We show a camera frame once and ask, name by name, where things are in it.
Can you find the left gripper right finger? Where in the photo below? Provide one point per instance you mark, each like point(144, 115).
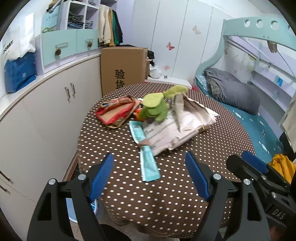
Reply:
point(247, 221)

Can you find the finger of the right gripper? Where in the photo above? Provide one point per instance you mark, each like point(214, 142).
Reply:
point(254, 161)

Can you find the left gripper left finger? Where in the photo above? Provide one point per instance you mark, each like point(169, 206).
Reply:
point(50, 220)

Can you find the teal toothpaste tube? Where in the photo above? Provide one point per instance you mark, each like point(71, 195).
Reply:
point(148, 165)

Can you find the green plush toy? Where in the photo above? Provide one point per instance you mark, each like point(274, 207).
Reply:
point(154, 105)

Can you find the teal bed sheet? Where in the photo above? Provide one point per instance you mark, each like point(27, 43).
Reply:
point(264, 140)

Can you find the yellow cloth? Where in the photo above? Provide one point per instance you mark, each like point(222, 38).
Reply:
point(284, 166)

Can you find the brown polka dot tablecloth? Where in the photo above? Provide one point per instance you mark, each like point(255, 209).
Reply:
point(169, 206)

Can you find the grey folded blanket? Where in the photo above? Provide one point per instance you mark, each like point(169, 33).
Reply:
point(226, 88)

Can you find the white low cabinet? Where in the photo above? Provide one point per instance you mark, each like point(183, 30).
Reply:
point(39, 137)

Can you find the white plastic bag on floor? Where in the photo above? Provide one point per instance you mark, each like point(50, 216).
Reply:
point(154, 71)

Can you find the red gold snack bag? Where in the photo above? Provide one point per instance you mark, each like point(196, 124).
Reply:
point(113, 113)

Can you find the white wardrobe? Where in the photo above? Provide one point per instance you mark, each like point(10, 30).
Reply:
point(182, 34)

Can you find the blue shopping bag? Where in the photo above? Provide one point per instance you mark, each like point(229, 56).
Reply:
point(20, 72)

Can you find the large cardboard box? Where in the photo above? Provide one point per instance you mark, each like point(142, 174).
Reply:
point(122, 66)

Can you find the teal drawer unit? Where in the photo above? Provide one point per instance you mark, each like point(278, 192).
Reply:
point(54, 49)

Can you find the white shopping bag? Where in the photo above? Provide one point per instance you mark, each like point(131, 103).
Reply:
point(19, 39)

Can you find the hanging clothes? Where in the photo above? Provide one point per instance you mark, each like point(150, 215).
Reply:
point(110, 32)

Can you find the white cubby shelf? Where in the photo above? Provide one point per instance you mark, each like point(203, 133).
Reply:
point(86, 12)

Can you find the teal bunk bed frame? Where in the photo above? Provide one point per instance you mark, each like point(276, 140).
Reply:
point(259, 52)

